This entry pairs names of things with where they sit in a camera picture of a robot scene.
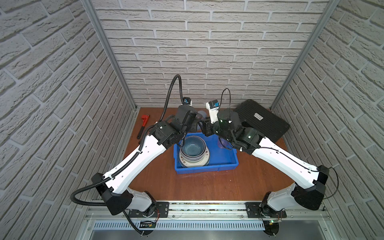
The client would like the red pipe wrench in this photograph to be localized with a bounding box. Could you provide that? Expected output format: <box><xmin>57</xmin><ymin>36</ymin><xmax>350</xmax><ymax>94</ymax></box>
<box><xmin>137</xmin><ymin>115</ymin><xmax>150</xmax><ymax>140</ymax></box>

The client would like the lavender bowl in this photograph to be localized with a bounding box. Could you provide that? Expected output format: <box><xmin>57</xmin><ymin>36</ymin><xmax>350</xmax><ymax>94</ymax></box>
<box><xmin>180</xmin><ymin>150</ymin><xmax>210</xmax><ymax>164</ymax></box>

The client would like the black tool case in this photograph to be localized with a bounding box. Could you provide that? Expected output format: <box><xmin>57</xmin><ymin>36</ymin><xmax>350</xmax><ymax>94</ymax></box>
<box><xmin>235</xmin><ymin>100</ymin><xmax>290</xmax><ymax>143</ymax></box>

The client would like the blue plastic bin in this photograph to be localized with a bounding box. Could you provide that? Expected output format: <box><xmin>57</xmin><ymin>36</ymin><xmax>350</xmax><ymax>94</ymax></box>
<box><xmin>174</xmin><ymin>132</ymin><xmax>239</xmax><ymax>174</ymax></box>

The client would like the grey blue bowl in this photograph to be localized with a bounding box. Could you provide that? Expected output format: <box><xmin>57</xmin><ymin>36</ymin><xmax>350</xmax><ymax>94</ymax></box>
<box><xmin>181</xmin><ymin>136</ymin><xmax>206</xmax><ymax>155</ymax></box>

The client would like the orange sunburst white plate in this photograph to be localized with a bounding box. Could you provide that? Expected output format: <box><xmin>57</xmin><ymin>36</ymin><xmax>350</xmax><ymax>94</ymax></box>
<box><xmin>179</xmin><ymin>150</ymin><xmax>211</xmax><ymax>168</ymax></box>

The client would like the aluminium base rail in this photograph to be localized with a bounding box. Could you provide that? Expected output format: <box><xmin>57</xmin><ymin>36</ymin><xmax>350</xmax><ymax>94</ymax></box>
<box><xmin>85</xmin><ymin>201</ymin><xmax>331</xmax><ymax>231</ymax></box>

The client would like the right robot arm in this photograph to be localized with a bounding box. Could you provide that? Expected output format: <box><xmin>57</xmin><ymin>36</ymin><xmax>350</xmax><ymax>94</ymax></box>
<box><xmin>201</xmin><ymin>100</ymin><xmax>329</xmax><ymax>217</ymax></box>

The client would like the pink clear plastic cup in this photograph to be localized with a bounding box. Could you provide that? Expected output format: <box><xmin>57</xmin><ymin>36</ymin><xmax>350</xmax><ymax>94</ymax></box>
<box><xmin>218</xmin><ymin>138</ymin><xmax>232</xmax><ymax>150</ymax></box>

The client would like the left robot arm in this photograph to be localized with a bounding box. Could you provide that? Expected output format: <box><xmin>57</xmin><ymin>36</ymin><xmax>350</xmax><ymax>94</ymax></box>
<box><xmin>92</xmin><ymin>105</ymin><xmax>203</xmax><ymax>217</ymax></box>

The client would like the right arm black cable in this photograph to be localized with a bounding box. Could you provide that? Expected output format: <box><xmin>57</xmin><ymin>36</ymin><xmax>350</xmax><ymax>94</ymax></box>
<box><xmin>220</xmin><ymin>88</ymin><xmax>340</xmax><ymax>229</ymax></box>

